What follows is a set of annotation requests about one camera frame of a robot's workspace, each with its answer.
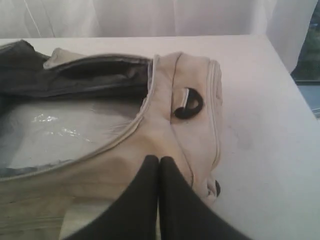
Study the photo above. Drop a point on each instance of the white backdrop curtain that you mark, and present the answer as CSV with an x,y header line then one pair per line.
x,y
284,22

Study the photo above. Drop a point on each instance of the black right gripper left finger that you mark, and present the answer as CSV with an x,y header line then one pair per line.
x,y
133,215

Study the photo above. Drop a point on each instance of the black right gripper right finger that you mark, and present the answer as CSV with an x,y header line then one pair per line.
x,y
183,215

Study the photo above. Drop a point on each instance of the clear plastic stuffing bag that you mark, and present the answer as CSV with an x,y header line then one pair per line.
x,y
40,133

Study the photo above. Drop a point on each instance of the cream duffel bag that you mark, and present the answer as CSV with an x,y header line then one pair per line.
x,y
180,116

